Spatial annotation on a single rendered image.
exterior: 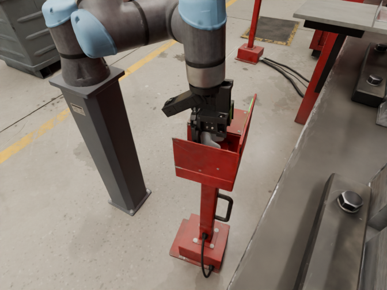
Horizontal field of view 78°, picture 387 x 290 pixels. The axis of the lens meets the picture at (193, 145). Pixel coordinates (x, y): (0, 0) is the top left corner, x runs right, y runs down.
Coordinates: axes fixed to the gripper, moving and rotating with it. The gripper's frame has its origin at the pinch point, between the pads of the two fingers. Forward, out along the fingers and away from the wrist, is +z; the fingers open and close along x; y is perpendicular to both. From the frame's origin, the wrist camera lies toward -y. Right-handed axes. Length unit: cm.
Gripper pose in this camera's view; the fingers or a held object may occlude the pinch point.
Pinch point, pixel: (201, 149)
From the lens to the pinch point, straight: 61.7
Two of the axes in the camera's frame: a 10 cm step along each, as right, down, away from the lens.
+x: 3.3, -6.7, 6.6
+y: 9.4, 1.8, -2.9
